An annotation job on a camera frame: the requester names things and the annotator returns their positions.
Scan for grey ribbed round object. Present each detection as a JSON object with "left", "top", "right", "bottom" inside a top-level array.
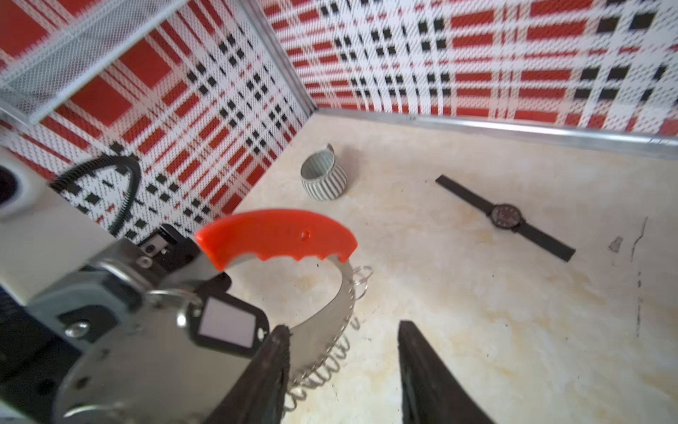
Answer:
[{"left": 300, "top": 144, "right": 349, "bottom": 201}]

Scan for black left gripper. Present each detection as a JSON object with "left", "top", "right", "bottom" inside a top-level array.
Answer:
[{"left": 26, "top": 224, "right": 201, "bottom": 351}]

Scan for white wire mesh basket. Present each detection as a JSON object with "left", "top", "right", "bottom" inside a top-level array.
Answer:
[{"left": 1, "top": 1, "right": 185, "bottom": 125}]

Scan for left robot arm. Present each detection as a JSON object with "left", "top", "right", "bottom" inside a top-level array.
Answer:
[{"left": 28, "top": 155, "right": 203, "bottom": 352}]

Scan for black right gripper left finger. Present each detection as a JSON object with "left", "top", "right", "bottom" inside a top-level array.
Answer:
[{"left": 205, "top": 325, "right": 291, "bottom": 423}]

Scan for black wrist watch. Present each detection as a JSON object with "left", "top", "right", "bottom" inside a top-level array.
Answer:
[{"left": 435, "top": 175, "right": 576, "bottom": 263}]

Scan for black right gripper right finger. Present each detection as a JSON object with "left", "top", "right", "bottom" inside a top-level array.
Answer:
[{"left": 397, "top": 321, "right": 493, "bottom": 423}]

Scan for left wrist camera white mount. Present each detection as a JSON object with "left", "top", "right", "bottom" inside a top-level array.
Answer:
[{"left": 1, "top": 148, "right": 114, "bottom": 306}]

